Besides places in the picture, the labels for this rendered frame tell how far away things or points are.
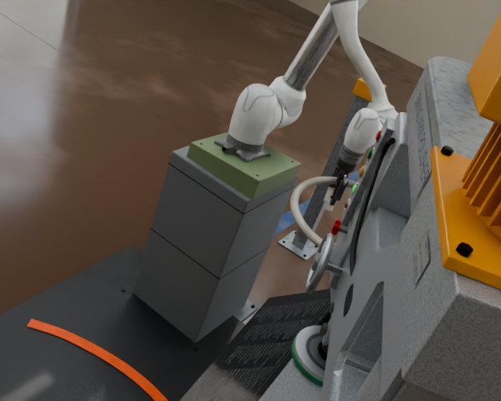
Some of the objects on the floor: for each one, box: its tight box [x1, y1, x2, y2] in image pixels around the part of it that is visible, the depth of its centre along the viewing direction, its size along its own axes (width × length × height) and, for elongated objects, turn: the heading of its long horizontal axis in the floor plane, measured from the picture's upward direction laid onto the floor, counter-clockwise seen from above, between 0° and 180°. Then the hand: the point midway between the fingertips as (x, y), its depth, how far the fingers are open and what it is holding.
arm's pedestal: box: [122, 146, 298, 352], centre depth 280 cm, size 50×50×80 cm
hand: (330, 200), depth 249 cm, fingers closed on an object, 5 cm apart
